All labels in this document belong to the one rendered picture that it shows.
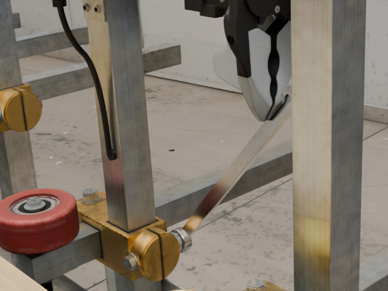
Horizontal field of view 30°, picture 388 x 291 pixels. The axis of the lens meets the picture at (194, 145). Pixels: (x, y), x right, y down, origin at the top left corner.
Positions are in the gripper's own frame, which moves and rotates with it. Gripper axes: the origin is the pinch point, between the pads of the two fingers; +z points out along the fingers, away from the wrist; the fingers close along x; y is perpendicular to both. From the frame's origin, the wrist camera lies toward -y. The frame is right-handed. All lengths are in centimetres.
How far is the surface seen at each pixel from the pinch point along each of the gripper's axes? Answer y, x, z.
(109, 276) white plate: 20.8, 5.2, 24.0
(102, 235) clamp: 13.9, 10.0, 14.2
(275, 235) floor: 112, -121, 100
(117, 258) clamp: 11.6, 10.0, 16.0
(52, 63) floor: 409, -207, 105
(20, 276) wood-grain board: 5.6, 23.2, 9.9
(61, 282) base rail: 33.0, 5.2, 30.2
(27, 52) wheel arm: 65, -10, 7
